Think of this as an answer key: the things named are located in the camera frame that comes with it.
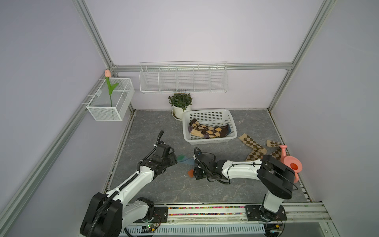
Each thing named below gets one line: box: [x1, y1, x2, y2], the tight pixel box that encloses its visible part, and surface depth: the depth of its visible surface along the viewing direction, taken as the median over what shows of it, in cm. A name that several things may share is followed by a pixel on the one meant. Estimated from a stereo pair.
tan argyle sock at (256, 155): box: [244, 139, 282, 162], surface depth 98 cm
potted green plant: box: [167, 92, 193, 121], surface depth 105 cm
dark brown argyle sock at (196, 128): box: [188, 118, 214, 139], surface depth 107 cm
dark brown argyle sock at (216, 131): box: [204, 123, 232, 139], surface depth 104 cm
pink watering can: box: [279, 145, 303, 184], surface depth 81 cm
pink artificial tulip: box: [104, 69, 119, 108], surface depth 86 cm
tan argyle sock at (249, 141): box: [238, 132, 267, 155], surface depth 101 cm
